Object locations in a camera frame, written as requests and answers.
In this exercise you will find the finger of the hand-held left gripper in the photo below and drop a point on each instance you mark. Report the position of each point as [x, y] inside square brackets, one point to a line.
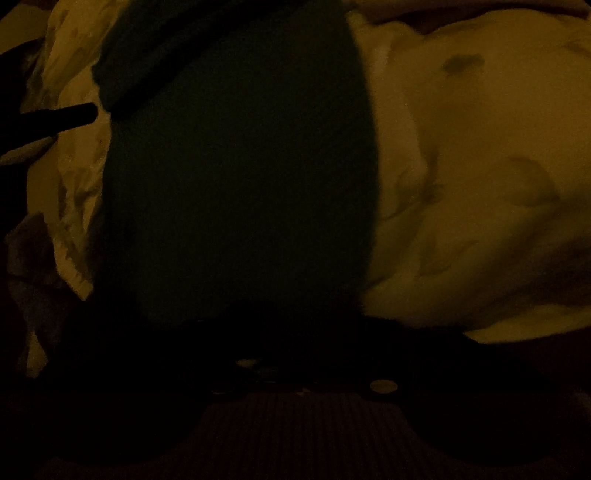
[69, 116]

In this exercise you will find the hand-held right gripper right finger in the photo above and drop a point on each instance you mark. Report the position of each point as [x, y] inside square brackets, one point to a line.
[397, 350]

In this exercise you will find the dark green knit garment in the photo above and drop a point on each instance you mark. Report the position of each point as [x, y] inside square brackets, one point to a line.
[240, 161]

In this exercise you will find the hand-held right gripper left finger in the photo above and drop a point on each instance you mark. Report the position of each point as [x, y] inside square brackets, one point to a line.
[247, 350]

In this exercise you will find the crumpled white sheet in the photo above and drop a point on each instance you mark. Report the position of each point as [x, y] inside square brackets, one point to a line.
[485, 184]

